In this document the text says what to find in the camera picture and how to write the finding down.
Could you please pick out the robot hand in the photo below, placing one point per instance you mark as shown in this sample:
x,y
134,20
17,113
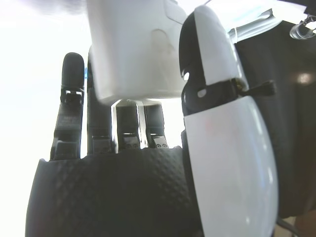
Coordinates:
x,y
111,192

